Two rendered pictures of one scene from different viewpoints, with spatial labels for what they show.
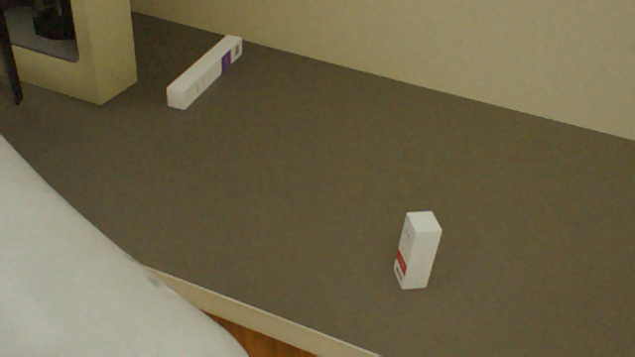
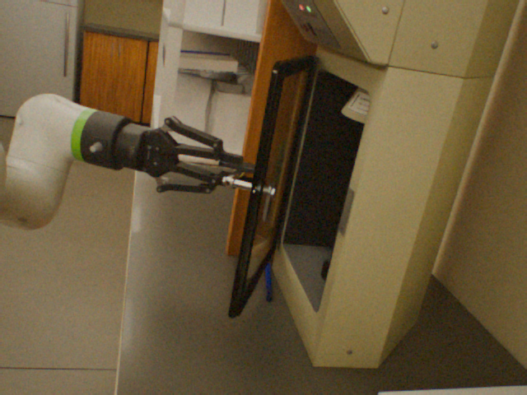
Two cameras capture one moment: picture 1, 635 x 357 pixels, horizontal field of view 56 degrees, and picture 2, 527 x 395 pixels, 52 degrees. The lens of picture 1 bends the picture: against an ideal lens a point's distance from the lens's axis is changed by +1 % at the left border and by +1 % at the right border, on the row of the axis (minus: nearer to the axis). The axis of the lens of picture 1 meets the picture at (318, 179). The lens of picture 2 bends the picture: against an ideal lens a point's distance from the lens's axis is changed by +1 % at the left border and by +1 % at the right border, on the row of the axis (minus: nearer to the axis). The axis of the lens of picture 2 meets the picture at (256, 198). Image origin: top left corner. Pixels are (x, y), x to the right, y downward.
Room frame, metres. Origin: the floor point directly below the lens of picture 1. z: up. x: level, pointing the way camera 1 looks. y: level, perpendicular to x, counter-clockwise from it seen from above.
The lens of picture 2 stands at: (0.42, -0.13, 1.45)
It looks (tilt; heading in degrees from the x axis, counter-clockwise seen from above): 19 degrees down; 58
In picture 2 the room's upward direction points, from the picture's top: 10 degrees clockwise
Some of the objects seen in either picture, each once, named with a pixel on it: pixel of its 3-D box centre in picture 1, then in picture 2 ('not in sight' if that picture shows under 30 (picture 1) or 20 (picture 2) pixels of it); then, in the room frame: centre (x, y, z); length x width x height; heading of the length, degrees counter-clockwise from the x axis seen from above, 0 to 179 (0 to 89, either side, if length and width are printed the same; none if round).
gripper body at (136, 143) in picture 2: not in sight; (151, 151); (0.71, 0.69, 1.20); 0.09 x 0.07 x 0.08; 137
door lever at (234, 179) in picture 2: not in sight; (246, 178); (0.82, 0.56, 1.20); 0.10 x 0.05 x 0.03; 47
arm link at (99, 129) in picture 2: not in sight; (109, 141); (0.66, 0.74, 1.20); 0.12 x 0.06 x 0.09; 47
